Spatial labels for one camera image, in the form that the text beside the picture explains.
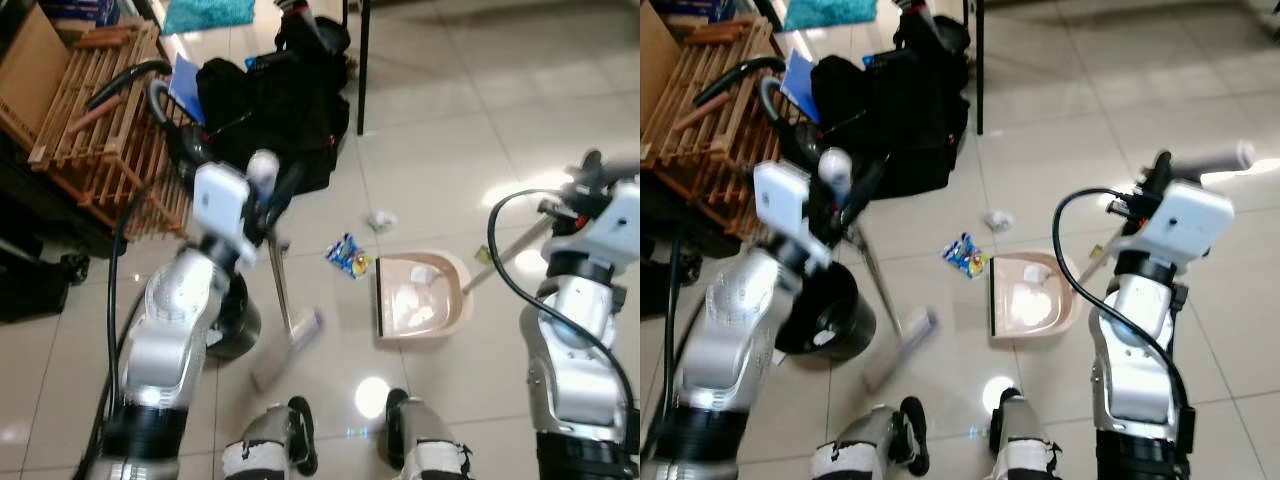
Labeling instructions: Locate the black curved hose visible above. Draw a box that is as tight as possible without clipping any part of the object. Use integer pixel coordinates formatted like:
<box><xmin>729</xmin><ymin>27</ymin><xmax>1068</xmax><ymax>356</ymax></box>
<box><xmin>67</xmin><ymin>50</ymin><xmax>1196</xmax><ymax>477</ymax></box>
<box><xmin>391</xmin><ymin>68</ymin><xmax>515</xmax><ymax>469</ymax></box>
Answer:
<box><xmin>87</xmin><ymin>58</ymin><xmax>174</xmax><ymax>112</ymax></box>
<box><xmin>694</xmin><ymin>56</ymin><xmax>787</xmax><ymax>108</ymax></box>

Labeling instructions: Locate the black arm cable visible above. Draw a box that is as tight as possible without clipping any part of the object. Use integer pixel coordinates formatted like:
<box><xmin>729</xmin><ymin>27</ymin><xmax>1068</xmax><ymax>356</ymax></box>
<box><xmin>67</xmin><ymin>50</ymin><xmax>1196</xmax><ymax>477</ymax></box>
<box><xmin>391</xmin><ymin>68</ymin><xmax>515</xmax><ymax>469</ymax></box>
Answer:
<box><xmin>78</xmin><ymin>185</ymin><xmax>136</xmax><ymax>480</ymax></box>
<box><xmin>486</xmin><ymin>188</ymin><xmax>633</xmax><ymax>411</ymax></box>
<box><xmin>1050</xmin><ymin>187</ymin><xmax>1196</xmax><ymax>421</ymax></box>
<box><xmin>642</xmin><ymin>225</ymin><xmax>701</xmax><ymax>471</ymax></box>

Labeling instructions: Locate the brown cardboard box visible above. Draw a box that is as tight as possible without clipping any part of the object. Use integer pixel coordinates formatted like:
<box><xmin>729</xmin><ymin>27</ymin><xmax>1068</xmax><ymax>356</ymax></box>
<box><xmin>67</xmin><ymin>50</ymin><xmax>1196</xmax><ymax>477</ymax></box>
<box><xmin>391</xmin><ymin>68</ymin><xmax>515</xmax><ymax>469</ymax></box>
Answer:
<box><xmin>640</xmin><ymin>0</ymin><xmax>683</xmax><ymax>133</ymax></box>
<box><xmin>0</xmin><ymin>3</ymin><xmax>73</xmax><ymax>153</ymax></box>

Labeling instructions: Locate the teal fluffy rug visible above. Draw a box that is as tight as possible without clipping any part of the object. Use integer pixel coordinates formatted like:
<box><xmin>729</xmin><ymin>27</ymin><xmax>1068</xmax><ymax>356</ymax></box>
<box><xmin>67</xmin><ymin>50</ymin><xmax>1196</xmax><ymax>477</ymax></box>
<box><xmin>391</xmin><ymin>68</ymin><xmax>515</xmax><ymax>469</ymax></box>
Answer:
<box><xmin>784</xmin><ymin>0</ymin><xmax>881</xmax><ymax>32</ymax></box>
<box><xmin>160</xmin><ymin>0</ymin><xmax>257</xmax><ymax>37</ymax></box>

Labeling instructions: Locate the black fabric bag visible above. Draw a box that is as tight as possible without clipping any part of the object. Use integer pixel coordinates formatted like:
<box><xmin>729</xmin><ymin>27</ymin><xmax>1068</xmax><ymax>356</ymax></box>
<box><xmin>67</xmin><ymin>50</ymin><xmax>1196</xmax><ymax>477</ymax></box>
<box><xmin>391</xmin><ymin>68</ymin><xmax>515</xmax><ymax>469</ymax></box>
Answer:
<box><xmin>193</xmin><ymin>12</ymin><xmax>353</xmax><ymax>198</ymax></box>
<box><xmin>808</xmin><ymin>10</ymin><xmax>973</xmax><ymax>199</ymax></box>

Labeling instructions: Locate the black metal furniture leg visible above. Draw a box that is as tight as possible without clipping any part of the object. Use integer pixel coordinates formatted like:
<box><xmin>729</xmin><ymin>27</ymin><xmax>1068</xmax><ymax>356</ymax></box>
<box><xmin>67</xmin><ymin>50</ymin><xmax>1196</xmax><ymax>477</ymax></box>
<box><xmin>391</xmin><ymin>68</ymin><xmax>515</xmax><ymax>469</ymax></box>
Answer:
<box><xmin>973</xmin><ymin>0</ymin><xmax>988</xmax><ymax>137</ymax></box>
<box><xmin>354</xmin><ymin>0</ymin><xmax>372</xmax><ymax>137</ymax></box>

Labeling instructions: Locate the grey long-handled broom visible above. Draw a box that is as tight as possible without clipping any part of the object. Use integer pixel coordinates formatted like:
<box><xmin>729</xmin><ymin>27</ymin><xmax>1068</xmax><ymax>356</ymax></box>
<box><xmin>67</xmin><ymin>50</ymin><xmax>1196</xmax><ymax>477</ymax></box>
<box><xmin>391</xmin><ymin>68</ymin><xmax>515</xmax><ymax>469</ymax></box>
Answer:
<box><xmin>818</xmin><ymin>147</ymin><xmax>943</xmax><ymax>393</ymax></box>
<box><xmin>246</xmin><ymin>149</ymin><xmax>327</xmax><ymax>393</ymax></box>

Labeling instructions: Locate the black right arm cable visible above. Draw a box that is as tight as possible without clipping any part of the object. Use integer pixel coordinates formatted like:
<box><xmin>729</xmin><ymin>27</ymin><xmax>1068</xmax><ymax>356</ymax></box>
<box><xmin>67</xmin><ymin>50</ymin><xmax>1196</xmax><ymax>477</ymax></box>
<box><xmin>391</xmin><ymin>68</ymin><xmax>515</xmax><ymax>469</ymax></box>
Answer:
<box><xmin>1050</xmin><ymin>187</ymin><xmax>1196</xmax><ymax>421</ymax></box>
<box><xmin>486</xmin><ymin>188</ymin><xmax>633</xmax><ymax>411</ymax></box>

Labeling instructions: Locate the robot right leg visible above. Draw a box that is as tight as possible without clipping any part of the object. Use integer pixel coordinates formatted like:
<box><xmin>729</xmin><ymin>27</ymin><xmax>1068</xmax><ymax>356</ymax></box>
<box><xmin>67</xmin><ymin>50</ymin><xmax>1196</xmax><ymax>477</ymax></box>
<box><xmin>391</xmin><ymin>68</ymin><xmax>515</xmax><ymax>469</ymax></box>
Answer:
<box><xmin>384</xmin><ymin>387</ymin><xmax>474</xmax><ymax>480</ymax></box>
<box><xmin>988</xmin><ymin>387</ymin><xmax>1065</xmax><ymax>480</ymax></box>

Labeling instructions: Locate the dark blue box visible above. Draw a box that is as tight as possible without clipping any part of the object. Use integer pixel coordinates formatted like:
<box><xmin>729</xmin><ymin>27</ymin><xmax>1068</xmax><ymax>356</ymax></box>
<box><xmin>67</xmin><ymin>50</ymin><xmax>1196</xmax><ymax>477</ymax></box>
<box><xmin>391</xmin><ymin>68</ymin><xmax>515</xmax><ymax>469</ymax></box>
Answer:
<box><xmin>650</xmin><ymin>0</ymin><xmax>739</xmax><ymax>21</ymax></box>
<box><xmin>38</xmin><ymin>0</ymin><xmax>123</xmax><ymax>27</ymax></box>

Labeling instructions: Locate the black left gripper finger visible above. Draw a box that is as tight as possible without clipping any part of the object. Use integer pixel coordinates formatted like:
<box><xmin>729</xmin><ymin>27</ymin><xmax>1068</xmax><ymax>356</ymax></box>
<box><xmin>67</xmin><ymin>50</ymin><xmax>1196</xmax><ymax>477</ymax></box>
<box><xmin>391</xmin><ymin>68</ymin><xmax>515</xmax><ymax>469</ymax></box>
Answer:
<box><xmin>846</xmin><ymin>155</ymin><xmax>892</xmax><ymax>229</ymax></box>
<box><xmin>270</xmin><ymin>160</ymin><xmax>308</xmax><ymax>223</ymax></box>

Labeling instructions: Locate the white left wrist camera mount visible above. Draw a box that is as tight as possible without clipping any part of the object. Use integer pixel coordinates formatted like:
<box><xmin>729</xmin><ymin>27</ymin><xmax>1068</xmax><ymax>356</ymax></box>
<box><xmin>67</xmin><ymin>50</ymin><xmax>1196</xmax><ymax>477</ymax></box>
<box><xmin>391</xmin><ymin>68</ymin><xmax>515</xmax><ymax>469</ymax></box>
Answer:
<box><xmin>192</xmin><ymin>163</ymin><xmax>253</xmax><ymax>265</ymax></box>
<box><xmin>752</xmin><ymin>161</ymin><xmax>813</xmax><ymax>265</ymax></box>

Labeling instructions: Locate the black round bin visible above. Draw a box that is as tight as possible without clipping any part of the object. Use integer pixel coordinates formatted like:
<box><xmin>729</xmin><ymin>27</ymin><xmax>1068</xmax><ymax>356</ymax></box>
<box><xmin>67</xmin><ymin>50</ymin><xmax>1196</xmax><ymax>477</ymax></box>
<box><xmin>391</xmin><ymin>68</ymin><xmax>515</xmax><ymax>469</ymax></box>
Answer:
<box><xmin>774</xmin><ymin>260</ymin><xmax>878</xmax><ymax>360</ymax></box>
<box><xmin>204</xmin><ymin>268</ymin><xmax>264</xmax><ymax>362</ymax></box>

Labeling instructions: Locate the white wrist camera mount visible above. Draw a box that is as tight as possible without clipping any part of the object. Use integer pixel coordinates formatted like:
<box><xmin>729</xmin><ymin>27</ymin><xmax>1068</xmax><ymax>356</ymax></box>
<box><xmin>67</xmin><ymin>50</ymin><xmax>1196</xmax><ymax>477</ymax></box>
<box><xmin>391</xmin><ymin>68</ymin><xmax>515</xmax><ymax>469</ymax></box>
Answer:
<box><xmin>1128</xmin><ymin>180</ymin><xmax>1237</xmax><ymax>267</ymax></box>
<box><xmin>752</xmin><ymin>161</ymin><xmax>813</xmax><ymax>265</ymax></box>
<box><xmin>192</xmin><ymin>163</ymin><xmax>253</xmax><ymax>265</ymax></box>
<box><xmin>553</xmin><ymin>180</ymin><xmax>641</xmax><ymax>263</ymax></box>

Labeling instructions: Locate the blue flat folder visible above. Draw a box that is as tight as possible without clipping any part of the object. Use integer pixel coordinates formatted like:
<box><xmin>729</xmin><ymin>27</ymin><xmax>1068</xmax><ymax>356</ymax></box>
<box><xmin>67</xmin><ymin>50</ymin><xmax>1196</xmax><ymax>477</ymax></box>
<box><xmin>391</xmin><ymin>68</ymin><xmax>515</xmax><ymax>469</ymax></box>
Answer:
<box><xmin>779</xmin><ymin>47</ymin><xmax>822</xmax><ymax>128</ymax></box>
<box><xmin>167</xmin><ymin>52</ymin><xmax>208</xmax><ymax>128</ymax></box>

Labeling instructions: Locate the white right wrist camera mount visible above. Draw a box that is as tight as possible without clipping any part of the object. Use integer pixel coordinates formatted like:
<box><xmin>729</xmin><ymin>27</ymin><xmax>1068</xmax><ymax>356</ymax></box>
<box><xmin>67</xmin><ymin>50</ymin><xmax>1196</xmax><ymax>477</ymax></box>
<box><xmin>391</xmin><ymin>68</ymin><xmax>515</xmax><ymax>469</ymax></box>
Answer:
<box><xmin>553</xmin><ymin>180</ymin><xmax>641</xmax><ymax>263</ymax></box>
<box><xmin>1128</xmin><ymin>180</ymin><xmax>1237</xmax><ymax>267</ymax></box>

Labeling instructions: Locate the pink long-handled dustpan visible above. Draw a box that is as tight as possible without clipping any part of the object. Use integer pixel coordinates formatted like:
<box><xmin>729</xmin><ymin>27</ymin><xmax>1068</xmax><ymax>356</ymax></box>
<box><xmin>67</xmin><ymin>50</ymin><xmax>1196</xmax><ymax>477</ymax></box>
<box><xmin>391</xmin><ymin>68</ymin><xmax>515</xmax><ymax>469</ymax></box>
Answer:
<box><xmin>988</xmin><ymin>140</ymin><xmax>1257</xmax><ymax>343</ymax></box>
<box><xmin>375</xmin><ymin>212</ymin><xmax>563</xmax><ymax>343</ymax></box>

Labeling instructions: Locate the wooden slatted rack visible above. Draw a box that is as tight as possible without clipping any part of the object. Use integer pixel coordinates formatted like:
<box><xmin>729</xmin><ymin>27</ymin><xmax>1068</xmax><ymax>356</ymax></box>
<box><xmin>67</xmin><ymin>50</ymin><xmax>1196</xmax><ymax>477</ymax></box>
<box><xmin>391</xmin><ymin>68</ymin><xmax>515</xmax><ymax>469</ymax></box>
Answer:
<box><xmin>640</xmin><ymin>18</ymin><xmax>791</xmax><ymax>243</ymax></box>
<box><xmin>28</xmin><ymin>18</ymin><xmax>198</xmax><ymax>239</ymax></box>

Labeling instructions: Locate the black wheeled furniture base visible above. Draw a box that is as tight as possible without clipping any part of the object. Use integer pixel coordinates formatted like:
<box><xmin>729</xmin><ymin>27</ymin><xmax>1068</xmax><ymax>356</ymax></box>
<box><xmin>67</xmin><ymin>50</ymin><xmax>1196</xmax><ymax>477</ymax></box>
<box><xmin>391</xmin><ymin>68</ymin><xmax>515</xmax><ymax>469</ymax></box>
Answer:
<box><xmin>640</xmin><ymin>170</ymin><xmax>706</xmax><ymax>323</ymax></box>
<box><xmin>0</xmin><ymin>130</ymin><xmax>126</xmax><ymax>325</ymax></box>

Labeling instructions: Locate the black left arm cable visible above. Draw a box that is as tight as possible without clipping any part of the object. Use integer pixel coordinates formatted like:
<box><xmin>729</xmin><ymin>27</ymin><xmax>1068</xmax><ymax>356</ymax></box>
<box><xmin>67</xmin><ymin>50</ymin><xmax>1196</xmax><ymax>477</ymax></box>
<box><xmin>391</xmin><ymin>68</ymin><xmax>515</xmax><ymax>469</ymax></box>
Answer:
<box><xmin>642</xmin><ymin>225</ymin><xmax>701</xmax><ymax>471</ymax></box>
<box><xmin>78</xmin><ymin>185</ymin><xmax>136</xmax><ymax>480</ymax></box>

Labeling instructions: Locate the blue yellow snack wrapper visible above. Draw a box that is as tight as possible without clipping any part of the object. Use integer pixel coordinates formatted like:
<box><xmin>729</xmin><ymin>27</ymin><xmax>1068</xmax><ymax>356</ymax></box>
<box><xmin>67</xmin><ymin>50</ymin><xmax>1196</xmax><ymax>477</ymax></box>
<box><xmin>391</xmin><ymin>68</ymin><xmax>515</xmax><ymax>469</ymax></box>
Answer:
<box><xmin>324</xmin><ymin>232</ymin><xmax>374</xmax><ymax>280</ymax></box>
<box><xmin>941</xmin><ymin>232</ymin><xmax>992</xmax><ymax>280</ymax></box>

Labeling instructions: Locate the robot leg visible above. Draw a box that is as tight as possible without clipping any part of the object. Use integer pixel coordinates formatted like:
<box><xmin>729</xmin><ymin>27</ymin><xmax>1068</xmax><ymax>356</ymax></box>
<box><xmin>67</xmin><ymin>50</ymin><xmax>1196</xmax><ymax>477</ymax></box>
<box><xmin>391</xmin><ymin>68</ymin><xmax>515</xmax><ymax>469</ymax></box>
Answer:
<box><xmin>808</xmin><ymin>395</ymin><xmax>931</xmax><ymax>480</ymax></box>
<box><xmin>384</xmin><ymin>387</ymin><xmax>474</xmax><ymax>480</ymax></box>
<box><xmin>220</xmin><ymin>395</ymin><xmax>320</xmax><ymax>480</ymax></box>
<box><xmin>988</xmin><ymin>387</ymin><xmax>1065</xmax><ymax>480</ymax></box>

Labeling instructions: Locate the robot left leg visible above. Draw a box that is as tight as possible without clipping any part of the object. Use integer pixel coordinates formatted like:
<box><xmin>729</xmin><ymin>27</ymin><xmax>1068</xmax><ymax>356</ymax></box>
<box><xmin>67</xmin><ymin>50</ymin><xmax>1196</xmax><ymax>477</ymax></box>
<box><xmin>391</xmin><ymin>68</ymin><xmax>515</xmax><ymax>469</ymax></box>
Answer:
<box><xmin>220</xmin><ymin>395</ymin><xmax>320</xmax><ymax>480</ymax></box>
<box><xmin>808</xmin><ymin>395</ymin><xmax>931</xmax><ymax>480</ymax></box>

